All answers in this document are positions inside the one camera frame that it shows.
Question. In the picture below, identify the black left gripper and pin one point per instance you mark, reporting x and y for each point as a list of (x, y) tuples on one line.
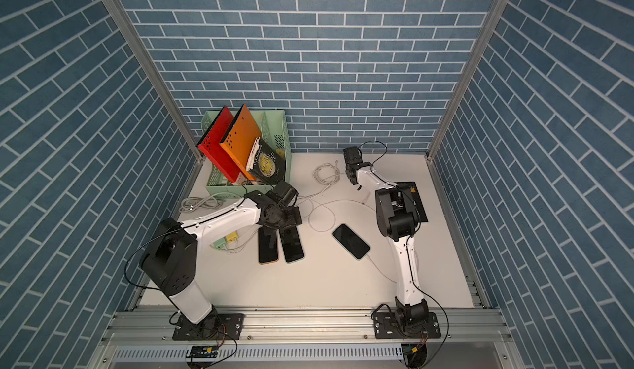
[(292, 220)]

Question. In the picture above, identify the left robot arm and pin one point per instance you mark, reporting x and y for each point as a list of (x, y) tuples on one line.
[(170, 258)]

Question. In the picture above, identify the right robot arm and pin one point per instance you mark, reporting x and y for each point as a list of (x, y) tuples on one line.
[(399, 214)]

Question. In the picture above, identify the black phone right side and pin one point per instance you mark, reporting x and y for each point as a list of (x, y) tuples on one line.
[(351, 241)]

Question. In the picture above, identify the black Moon and Sixpence book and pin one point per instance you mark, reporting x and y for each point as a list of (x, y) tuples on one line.
[(264, 164)]

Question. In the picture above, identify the black book with deer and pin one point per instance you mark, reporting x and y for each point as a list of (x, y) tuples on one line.
[(414, 192)]

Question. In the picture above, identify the orange book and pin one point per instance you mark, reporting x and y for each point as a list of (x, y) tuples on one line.
[(239, 139)]

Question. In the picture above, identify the green plastic file organizer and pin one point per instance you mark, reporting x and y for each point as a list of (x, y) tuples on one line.
[(273, 127)]

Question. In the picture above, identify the red book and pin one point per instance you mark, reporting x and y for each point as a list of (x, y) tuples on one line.
[(210, 146)]

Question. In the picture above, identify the small black controller box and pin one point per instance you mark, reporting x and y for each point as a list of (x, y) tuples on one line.
[(204, 352)]

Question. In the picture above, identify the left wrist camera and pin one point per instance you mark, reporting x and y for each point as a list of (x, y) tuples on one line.
[(284, 194)]

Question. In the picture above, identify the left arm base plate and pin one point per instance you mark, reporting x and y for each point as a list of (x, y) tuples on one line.
[(213, 327)]

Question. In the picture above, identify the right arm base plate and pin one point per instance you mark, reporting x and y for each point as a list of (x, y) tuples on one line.
[(386, 326)]

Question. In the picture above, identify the aluminium rail frame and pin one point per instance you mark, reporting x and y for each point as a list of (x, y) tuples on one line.
[(303, 337)]

